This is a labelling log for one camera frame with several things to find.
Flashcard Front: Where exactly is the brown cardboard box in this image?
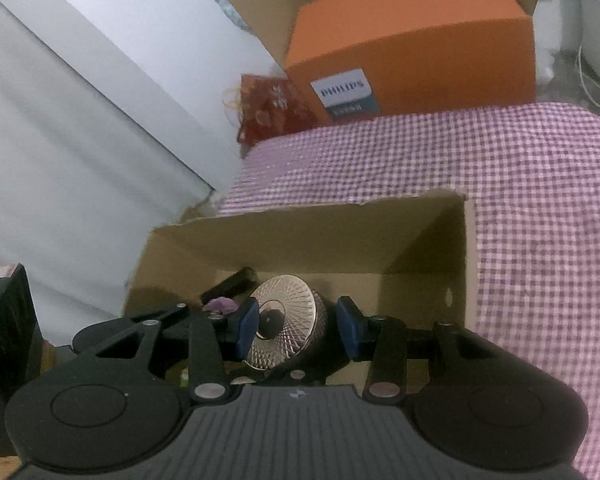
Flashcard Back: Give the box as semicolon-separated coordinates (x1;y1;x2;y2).
124;188;479;391

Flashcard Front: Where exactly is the white cable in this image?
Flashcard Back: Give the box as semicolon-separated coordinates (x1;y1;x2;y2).
574;42;600;109

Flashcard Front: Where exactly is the orange box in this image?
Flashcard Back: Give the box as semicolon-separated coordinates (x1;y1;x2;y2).
283;0;538;126

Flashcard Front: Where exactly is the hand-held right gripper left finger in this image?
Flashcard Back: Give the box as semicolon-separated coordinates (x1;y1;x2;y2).
92;297;261;403

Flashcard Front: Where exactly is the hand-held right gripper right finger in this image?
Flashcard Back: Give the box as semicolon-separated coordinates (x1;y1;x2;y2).
336;296;486;403

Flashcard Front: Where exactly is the purple checkered tablecloth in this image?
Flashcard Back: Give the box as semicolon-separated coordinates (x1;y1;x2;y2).
216;101;600;480

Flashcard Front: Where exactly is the red gift bag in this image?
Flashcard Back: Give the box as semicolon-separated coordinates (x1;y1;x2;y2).
223;73;322;147

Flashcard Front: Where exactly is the purple plastic lid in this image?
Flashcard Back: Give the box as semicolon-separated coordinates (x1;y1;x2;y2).
202;297;239;314

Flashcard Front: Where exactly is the gold-lid dark jar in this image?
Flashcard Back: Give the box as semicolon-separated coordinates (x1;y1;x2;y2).
244;274;329;372

